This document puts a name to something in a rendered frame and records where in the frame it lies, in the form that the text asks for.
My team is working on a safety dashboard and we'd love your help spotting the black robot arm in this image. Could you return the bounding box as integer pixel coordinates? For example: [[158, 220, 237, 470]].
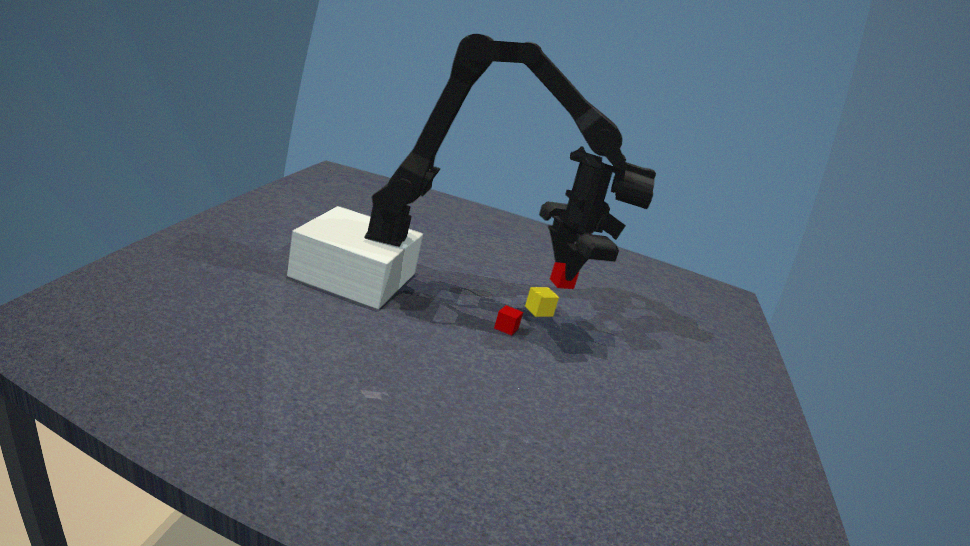
[[364, 34, 656, 247]]

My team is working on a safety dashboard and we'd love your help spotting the red cube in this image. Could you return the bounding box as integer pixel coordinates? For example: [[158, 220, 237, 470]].
[[494, 305, 523, 336], [550, 262, 579, 289]]

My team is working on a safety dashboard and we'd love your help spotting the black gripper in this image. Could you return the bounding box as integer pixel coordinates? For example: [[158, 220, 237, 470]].
[[539, 186, 619, 281]]

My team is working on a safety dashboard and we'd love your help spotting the yellow cube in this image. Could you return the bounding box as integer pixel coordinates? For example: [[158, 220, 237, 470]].
[[525, 287, 559, 317]]

